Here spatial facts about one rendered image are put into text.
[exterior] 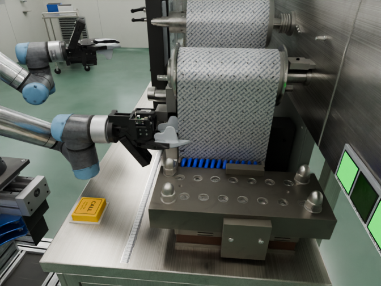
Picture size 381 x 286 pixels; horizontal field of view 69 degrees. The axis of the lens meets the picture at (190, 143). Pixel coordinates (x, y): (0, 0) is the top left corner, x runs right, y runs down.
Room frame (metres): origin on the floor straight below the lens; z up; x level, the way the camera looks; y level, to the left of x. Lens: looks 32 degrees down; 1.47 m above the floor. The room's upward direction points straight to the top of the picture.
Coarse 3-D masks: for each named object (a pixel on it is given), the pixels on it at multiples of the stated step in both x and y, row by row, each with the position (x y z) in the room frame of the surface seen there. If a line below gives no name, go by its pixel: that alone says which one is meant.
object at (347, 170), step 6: (348, 156) 0.38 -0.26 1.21; (342, 162) 0.39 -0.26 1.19; (348, 162) 0.37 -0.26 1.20; (342, 168) 0.38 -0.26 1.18; (348, 168) 0.36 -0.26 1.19; (354, 168) 0.35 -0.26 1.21; (342, 174) 0.37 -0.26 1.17; (348, 174) 0.36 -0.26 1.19; (354, 174) 0.34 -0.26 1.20; (342, 180) 0.37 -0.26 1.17; (348, 180) 0.35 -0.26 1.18; (348, 186) 0.35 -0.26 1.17; (348, 192) 0.34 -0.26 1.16
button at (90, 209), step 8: (80, 200) 0.57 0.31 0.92; (88, 200) 0.57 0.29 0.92; (96, 200) 0.57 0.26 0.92; (104, 200) 0.57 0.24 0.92; (80, 208) 0.54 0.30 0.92; (88, 208) 0.54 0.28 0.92; (96, 208) 0.54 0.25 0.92; (72, 216) 0.52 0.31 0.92; (80, 216) 0.52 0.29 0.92; (88, 216) 0.52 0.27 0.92; (96, 216) 0.52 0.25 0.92
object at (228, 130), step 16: (192, 112) 0.62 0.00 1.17; (208, 112) 0.62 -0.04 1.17; (224, 112) 0.62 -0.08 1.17; (240, 112) 0.61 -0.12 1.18; (256, 112) 0.61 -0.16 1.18; (272, 112) 0.61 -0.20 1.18; (192, 128) 0.62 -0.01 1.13; (208, 128) 0.62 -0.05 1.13; (224, 128) 0.62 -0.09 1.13; (240, 128) 0.61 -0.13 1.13; (256, 128) 0.61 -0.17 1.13; (192, 144) 0.62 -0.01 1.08; (208, 144) 0.62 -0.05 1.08; (224, 144) 0.62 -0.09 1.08; (240, 144) 0.61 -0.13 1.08; (256, 144) 0.61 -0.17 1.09; (240, 160) 0.61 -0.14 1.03; (256, 160) 0.61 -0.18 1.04
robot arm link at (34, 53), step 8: (16, 48) 1.00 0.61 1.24; (24, 48) 1.01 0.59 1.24; (32, 48) 1.01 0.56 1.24; (40, 48) 1.02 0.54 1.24; (16, 56) 0.99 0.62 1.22; (24, 56) 1.00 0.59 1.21; (32, 56) 1.00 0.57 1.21; (40, 56) 1.01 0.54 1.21; (48, 56) 1.02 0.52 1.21; (24, 64) 1.01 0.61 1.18; (32, 64) 1.00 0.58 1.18; (40, 64) 1.01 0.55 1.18; (48, 64) 1.05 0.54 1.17
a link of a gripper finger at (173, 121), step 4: (172, 116) 0.66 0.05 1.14; (168, 120) 0.66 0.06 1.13; (172, 120) 0.66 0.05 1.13; (176, 120) 0.66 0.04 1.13; (160, 124) 0.66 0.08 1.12; (164, 124) 0.66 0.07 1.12; (168, 124) 0.66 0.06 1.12; (172, 124) 0.66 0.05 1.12; (176, 124) 0.66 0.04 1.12; (160, 128) 0.66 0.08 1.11; (164, 128) 0.66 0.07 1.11; (176, 128) 0.66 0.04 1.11; (160, 132) 0.65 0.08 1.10; (176, 132) 0.65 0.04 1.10
